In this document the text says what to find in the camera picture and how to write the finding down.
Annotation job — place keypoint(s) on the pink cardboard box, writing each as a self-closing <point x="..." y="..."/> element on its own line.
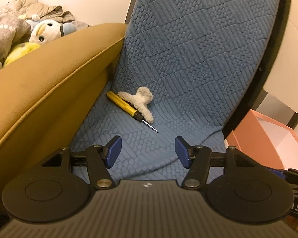
<point x="260" y="138"/>

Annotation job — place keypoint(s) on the yellow plush toy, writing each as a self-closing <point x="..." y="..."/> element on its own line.
<point x="21" y="50"/>

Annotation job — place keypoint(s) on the grey quilted jacket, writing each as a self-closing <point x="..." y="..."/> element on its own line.
<point x="39" y="7"/>

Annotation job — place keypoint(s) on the penguin plush toy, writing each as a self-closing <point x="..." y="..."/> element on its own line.
<point x="47" y="31"/>

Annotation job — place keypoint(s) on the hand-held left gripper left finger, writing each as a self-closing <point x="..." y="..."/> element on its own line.
<point x="114" y="151"/>

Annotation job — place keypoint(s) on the yellow screwdriver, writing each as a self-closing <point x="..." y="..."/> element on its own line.
<point x="124" y="105"/>

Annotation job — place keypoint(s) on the white fluffy hair claw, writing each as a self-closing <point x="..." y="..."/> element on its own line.
<point x="141" y="101"/>

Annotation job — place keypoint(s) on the grey dotted bedding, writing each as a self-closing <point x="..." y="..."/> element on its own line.
<point x="2" y="37"/>

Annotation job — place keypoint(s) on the blue textured chair cover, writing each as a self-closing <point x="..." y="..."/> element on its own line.
<point x="193" y="54"/>

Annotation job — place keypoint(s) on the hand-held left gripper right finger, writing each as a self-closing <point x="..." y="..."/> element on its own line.
<point x="182" y="152"/>

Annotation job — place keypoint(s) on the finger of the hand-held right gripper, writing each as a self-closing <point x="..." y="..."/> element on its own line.
<point x="279" y="173"/>

